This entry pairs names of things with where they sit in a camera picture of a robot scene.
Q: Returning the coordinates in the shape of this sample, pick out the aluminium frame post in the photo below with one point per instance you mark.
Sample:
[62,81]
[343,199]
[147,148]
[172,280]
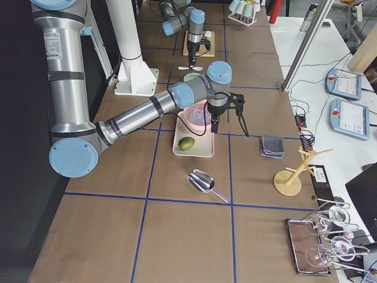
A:
[312,22]

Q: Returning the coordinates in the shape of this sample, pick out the bamboo cutting board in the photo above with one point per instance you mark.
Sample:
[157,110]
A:
[202,50]

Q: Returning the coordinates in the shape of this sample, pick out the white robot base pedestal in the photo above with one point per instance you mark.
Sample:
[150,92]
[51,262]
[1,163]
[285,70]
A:
[135,77]

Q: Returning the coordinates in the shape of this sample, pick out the white cup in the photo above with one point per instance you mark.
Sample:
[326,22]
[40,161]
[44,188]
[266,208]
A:
[240,7]

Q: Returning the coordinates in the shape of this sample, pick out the wooden mug tree stand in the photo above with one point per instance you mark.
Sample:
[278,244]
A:
[287,181]

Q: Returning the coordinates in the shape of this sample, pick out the white wire cup rack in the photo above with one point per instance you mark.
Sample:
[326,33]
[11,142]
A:
[243,20]

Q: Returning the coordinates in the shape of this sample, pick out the mint green bowl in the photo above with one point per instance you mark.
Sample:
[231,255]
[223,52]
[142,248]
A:
[191,76]

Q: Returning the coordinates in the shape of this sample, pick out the steel ice scoop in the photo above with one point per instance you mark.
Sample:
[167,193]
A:
[204,183]

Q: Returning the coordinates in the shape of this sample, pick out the white plastic spoon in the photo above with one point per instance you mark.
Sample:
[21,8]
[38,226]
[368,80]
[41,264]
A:
[190,68]

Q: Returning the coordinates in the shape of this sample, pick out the light blue cup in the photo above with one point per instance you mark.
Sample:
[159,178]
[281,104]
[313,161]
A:
[233,5]

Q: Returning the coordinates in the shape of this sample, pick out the far teach pendant tablet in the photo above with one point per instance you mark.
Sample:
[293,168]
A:
[344,83]

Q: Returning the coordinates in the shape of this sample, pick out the beige plastic tray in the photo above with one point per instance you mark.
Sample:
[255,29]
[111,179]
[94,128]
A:
[203,145]

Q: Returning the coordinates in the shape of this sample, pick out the metal tray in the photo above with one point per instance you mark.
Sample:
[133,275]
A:
[301,238]

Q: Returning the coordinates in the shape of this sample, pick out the teach pendant tablet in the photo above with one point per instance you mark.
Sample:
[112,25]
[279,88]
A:
[350,118]
[344,83]

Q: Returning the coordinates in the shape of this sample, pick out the near teach pendant tablet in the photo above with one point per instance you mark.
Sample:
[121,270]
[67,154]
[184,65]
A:
[350,118]

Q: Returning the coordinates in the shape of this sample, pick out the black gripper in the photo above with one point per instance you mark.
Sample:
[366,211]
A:
[192,48]
[215,111]

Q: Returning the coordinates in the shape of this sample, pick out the pink bowl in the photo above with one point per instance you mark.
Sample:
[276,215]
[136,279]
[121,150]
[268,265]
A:
[200,104]

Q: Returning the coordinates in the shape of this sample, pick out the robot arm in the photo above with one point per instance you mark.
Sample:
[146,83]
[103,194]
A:
[77,142]
[191,19]

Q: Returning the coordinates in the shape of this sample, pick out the folded grey cloth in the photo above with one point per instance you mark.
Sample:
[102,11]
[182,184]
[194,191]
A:
[272,147]

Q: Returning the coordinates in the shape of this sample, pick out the green cup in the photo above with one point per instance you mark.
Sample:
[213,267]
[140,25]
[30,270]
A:
[248,9]

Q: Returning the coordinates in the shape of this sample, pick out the wine glass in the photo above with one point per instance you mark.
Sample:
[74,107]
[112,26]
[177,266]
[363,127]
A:
[324,222]
[338,250]

